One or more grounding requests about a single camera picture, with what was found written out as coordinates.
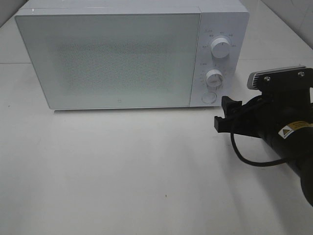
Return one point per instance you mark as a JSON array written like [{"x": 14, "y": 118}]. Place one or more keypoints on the white lower timer knob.
[{"x": 214, "y": 78}]

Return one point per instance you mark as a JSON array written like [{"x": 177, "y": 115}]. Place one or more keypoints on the white microwave door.
[{"x": 112, "y": 61}]

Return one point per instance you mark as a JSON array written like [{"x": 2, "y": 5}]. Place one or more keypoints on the white round door button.
[{"x": 209, "y": 97}]

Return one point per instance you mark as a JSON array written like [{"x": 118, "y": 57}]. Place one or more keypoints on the white upper power knob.
[{"x": 220, "y": 46}]

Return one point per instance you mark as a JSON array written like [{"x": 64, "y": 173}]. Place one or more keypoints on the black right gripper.
[{"x": 282, "y": 120}]

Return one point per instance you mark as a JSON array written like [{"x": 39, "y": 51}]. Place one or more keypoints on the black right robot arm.
[{"x": 298, "y": 156}]

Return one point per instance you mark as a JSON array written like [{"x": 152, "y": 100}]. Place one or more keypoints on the white microwave oven body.
[{"x": 217, "y": 17}]

